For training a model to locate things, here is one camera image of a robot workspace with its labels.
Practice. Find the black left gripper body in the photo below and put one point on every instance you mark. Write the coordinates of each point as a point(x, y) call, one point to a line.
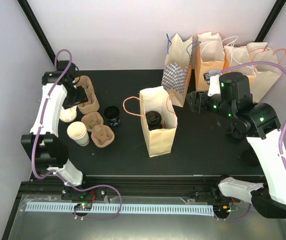
point(73, 97)

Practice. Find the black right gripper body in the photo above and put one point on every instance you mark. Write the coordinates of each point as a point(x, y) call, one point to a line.
point(200, 99)

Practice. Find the cream paper bag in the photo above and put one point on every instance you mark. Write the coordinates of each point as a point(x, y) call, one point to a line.
point(158, 142)

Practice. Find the black paper cup with lid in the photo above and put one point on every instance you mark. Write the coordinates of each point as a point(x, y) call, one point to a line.
point(155, 126)

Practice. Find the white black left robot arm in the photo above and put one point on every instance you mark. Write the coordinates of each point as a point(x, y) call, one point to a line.
point(48, 154)

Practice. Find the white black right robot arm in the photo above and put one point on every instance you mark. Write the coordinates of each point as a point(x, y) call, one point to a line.
point(229, 96)

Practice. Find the white cup of straws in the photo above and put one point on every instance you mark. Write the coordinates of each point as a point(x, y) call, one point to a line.
point(68, 115)

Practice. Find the brown pulp cup carrier stack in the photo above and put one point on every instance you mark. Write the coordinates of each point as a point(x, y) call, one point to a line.
point(92, 104)

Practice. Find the blue patterned paper bag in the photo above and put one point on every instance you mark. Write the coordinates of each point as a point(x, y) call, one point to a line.
point(178, 68)

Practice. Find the brown pulp carrier on table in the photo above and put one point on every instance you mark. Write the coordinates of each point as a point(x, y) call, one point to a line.
point(101, 135)

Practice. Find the black cup lids stack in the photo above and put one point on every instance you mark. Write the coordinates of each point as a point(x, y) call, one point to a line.
point(250, 158)

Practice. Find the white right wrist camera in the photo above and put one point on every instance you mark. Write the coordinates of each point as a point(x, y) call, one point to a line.
point(211, 77)

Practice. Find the orange paper bag blue handles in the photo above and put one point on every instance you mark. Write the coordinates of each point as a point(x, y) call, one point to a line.
point(210, 55)

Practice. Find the orange paper bag white handles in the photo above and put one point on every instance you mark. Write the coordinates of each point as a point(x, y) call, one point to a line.
point(237, 56)

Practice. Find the beige paper bag orange handles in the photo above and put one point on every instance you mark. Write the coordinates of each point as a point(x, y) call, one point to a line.
point(266, 75)

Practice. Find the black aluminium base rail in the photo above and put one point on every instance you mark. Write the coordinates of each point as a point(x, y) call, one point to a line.
point(202, 189)

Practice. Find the light blue cable duct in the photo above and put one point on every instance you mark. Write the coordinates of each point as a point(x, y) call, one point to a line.
point(114, 208)

